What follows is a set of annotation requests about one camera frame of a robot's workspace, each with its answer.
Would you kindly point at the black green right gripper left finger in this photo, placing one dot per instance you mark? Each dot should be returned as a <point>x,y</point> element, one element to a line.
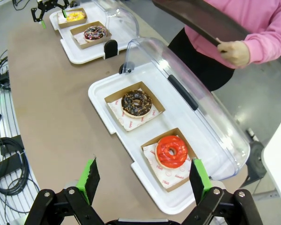
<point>61,206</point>

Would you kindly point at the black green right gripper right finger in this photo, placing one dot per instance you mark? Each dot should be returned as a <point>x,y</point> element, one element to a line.
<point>224,208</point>

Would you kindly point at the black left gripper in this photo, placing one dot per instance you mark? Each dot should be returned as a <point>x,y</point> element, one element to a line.
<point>51,3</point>

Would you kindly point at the sprinkled chocolate donut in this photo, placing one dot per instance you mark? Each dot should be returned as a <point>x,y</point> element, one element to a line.
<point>80,28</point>

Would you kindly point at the white red-printed paper liner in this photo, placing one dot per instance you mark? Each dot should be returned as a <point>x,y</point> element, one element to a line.
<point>168,175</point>
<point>128,123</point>
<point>79,37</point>

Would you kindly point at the brown cardboard donut box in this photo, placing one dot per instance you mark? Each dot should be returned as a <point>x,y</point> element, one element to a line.
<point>152,140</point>
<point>121,92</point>

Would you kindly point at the chocolate donut with nut pieces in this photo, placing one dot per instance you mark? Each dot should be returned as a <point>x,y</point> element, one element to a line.
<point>128,107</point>

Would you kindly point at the dark brown serving tray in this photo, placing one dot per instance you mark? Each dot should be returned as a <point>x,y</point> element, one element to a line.
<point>196,16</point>

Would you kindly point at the person's left forearm pink sleeve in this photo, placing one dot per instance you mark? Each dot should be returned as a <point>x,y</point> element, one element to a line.
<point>267,44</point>

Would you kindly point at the yellow glazed donut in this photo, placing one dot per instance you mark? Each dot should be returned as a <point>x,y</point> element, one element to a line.
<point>71,17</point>

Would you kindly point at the yellow donut in tray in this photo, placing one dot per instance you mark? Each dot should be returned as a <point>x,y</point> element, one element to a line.
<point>70,25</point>

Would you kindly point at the red glazed donut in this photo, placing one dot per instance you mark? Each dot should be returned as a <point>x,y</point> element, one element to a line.
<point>161,145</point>

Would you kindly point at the person's pink sweater torso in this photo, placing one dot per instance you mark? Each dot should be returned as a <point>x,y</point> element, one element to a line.
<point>260,14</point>

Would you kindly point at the person's left hand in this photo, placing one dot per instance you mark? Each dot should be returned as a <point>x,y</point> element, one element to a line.
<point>237,52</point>

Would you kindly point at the white plastic serving tray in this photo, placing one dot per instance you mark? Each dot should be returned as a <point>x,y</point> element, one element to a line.
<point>84,56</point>
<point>100,86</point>

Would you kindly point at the black chair base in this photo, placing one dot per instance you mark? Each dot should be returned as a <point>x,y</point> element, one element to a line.
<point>256,159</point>

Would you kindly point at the white furniture panel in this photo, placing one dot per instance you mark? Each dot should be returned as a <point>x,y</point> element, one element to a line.
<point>278,159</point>

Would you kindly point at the grey slotted aluminium plate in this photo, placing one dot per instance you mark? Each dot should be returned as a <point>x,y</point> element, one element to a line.
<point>4,103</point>

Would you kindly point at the black flat bracket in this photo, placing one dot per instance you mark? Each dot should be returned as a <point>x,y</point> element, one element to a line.
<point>14,143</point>
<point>7,164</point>

